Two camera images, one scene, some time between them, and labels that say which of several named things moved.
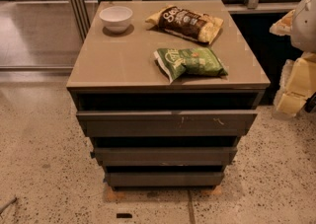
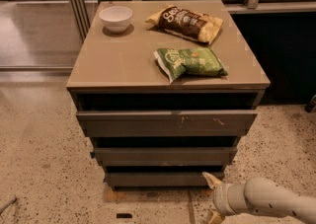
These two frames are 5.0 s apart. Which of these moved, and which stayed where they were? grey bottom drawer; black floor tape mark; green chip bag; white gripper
Moved: white gripper
Stayed: grey bottom drawer; green chip bag; black floor tape mark
